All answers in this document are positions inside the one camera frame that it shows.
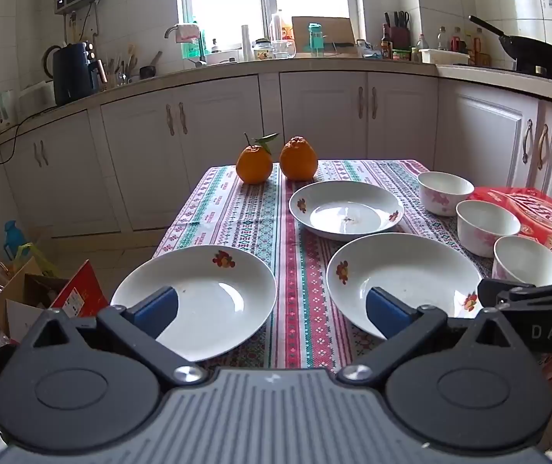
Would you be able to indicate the white plastic tray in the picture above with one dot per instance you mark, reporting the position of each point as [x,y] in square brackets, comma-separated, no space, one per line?
[445,56]

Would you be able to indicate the pink cloth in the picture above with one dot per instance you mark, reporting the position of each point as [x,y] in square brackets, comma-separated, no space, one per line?
[186,33]

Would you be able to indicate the brown cardboard sheet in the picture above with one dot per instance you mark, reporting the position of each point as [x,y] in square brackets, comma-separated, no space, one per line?
[336,34]

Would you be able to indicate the glass jar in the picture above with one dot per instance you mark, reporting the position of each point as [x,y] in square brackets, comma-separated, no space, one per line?
[262,51]

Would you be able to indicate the bumpy orange without leaf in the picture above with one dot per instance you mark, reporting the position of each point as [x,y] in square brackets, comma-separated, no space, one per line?
[298,159]

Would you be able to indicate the black wok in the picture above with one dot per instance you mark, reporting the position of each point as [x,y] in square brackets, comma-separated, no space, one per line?
[537,53]

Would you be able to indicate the dark sauce bottle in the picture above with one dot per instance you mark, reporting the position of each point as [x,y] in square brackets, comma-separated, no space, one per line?
[386,47]

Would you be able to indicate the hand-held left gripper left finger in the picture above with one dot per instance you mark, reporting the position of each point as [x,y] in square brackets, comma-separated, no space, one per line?
[152,312]

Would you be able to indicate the small black pot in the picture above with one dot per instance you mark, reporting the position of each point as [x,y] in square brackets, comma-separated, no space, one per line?
[147,71]

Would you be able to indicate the patterned striped tablecloth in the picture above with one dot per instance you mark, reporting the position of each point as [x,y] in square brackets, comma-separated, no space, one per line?
[256,222]

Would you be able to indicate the glass mug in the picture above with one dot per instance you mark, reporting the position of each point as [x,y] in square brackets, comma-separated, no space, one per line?
[284,49]

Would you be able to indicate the orange with green leaf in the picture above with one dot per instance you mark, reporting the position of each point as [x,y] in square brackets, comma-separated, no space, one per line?
[254,164]

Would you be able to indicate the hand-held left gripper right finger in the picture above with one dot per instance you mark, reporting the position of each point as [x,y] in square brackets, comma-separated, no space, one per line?
[389,312]

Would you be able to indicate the knife block with knives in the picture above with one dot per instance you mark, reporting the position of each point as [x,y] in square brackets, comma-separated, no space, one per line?
[398,34]

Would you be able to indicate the red plastic bag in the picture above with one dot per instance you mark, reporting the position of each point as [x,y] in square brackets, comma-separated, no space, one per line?
[541,212]

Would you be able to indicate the kitchen window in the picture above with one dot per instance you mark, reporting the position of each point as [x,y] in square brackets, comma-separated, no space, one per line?
[266,0]

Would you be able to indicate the white bowl pink flower print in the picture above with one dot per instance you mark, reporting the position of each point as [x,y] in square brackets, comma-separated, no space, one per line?
[479,237]
[442,200]
[522,263]

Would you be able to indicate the slim white plastic bottle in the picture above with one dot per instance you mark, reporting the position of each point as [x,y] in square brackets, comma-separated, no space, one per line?
[245,43]

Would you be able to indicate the cooking oil bottle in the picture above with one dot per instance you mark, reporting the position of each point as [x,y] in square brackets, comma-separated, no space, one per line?
[280,26]

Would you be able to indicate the red cardboard box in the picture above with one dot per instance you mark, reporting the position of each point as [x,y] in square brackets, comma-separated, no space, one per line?
[80,292]

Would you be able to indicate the blue thermos bottle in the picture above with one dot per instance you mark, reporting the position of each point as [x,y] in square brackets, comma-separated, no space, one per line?
[13,241]

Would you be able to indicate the clear glass bottle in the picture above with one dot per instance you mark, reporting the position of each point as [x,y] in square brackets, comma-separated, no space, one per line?
[443,39]

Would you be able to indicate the metal kitchen faucet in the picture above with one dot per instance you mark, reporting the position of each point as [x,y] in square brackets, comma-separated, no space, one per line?
[201,51]

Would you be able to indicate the white electric kettle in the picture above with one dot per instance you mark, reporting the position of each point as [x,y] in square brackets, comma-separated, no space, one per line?
[5,109]

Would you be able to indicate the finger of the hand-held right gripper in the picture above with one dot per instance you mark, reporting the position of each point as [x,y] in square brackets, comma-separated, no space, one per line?
[508,294]

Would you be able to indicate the utensil holder with utensils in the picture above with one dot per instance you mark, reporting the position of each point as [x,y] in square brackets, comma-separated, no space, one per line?
[116,75]

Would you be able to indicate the yellow-green bag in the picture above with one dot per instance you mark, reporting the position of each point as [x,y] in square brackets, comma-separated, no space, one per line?
[39,258]

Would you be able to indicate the brown cardboard box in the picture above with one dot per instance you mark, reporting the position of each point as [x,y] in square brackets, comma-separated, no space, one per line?
[19,299]

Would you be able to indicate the white plate with flower print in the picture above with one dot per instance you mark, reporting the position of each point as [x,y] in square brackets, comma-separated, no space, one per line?
[218,299]
[411,270]
[346,208]

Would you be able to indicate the teal water bottle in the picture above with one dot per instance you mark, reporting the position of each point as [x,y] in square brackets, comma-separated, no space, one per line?
[315,37]

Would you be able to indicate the white kitchen cabinets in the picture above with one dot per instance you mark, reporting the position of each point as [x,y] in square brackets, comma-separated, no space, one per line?
[227,154]

